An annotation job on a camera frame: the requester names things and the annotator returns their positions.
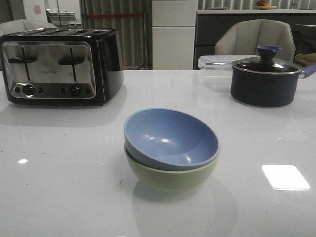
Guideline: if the blue bowl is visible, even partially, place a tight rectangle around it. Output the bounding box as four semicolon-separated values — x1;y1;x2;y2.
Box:
123;108;220;171

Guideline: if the green bowl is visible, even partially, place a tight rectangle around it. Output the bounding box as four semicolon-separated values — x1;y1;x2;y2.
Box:
125;150;219;193

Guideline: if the clear plastic food container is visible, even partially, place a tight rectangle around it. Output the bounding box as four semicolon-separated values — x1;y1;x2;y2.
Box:
197;55;256;92

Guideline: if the white refrigerator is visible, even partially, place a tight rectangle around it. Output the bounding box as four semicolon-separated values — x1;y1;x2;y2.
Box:
152;0;198;70

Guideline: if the dark kitchen counter cabinet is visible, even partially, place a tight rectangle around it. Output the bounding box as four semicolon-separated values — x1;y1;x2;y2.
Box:
193;9;316;69

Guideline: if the dark blue saucepan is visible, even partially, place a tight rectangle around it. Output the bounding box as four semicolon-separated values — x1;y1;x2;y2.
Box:
231;63;316;107

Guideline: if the red barrier tape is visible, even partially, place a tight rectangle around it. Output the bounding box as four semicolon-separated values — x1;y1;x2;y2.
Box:
86;12;144;19

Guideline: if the beige chair right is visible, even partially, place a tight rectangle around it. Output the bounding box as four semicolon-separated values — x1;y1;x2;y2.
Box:
214;19;296;62

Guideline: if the beige chair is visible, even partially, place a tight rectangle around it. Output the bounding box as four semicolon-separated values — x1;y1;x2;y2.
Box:
214;19;296;62
0;19;57;36

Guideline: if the black and steel toaster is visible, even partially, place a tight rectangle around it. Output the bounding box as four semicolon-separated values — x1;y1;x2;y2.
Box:
0;28;124;106

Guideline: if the glass pot lid blue knob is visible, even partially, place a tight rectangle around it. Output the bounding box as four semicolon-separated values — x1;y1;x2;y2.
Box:
232;46;302;75

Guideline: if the fruit plate on counter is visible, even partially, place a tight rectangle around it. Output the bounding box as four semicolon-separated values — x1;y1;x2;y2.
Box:
255;0;277;10

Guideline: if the brown object behind pot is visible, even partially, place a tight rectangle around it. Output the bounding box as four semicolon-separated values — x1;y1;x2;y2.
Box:
294;53;316;67

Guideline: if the beige chair left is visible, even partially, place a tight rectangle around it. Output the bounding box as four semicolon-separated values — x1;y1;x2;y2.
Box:
0;19;57;36

